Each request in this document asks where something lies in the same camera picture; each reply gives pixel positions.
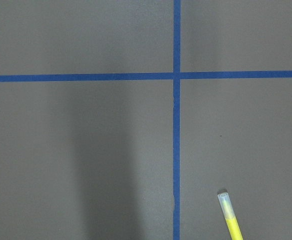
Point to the yellow highlighter pen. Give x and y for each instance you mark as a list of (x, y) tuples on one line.
[(229, 215)]

